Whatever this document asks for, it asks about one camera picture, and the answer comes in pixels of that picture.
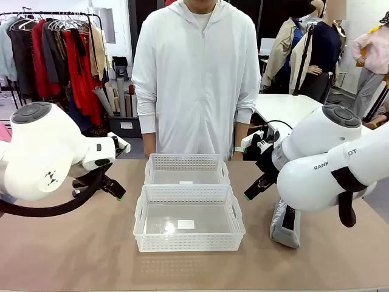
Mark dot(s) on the person's left forearm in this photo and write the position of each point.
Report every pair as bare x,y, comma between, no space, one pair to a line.
241,134

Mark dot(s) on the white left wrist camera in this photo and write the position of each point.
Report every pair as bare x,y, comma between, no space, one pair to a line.
121,146

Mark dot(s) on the light grey hanging garment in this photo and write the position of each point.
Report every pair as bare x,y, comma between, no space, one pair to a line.
6,51

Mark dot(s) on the grey CAMPUS pencil case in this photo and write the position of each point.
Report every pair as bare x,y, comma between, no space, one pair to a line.
279,228

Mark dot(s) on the white wrist watch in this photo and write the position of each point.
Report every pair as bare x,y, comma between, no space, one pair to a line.
239,149

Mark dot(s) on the slanted grey paper roll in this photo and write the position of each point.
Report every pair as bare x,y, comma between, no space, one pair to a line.
103,100

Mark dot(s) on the black storage bin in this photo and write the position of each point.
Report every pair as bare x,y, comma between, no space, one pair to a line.
124,126

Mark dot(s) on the mannequin with pink top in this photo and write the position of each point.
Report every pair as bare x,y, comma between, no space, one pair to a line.
372,61

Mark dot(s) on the tall grey paper roll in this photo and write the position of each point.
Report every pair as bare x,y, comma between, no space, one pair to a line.
120,97

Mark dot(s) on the mannequin with beige coat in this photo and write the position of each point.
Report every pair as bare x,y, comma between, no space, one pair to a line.
281,51

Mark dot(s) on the dark brown hanging garment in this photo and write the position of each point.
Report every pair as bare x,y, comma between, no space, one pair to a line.
21,61

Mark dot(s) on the person in white hoodie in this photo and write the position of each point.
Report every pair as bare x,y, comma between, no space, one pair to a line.
194,76

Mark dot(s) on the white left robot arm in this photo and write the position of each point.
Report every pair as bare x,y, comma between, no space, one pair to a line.
45,146

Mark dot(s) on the black chair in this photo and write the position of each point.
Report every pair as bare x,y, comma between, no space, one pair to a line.
121,68

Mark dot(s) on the black clothes rack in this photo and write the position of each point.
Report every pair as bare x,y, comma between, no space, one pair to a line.
91,36

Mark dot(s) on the pink cloth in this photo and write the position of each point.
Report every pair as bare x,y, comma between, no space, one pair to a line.
4,132

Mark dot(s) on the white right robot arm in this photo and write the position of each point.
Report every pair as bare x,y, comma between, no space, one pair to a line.
319,152

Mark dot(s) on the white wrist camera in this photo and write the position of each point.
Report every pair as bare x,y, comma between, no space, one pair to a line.
252,140
121,146

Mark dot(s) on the small white plastic basket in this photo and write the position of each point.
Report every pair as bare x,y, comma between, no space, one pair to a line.
185,161

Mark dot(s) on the white table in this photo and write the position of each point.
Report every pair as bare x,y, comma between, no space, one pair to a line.
282,106

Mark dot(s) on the black hanging scarf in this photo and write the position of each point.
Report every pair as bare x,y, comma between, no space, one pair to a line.
79,48

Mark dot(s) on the long red hanging dress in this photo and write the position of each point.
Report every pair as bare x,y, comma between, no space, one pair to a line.
82,91

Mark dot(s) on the beige hanging garment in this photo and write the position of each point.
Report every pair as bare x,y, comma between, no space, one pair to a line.
98,51

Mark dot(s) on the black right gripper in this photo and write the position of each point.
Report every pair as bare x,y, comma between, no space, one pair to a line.
267,164

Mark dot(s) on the large white plastic basket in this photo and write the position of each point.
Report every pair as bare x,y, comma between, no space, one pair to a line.
188,241

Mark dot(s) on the red hanging jacket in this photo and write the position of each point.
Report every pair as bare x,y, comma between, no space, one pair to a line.
42,70

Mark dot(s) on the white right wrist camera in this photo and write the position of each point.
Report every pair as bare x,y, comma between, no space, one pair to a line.
252,140

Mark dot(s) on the brown paper roll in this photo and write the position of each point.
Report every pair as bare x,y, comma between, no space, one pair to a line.
131,100

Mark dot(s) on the white sign board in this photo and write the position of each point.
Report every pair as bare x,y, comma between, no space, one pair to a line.
267,47

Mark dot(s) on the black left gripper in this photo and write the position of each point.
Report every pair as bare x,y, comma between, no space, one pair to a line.
107,178

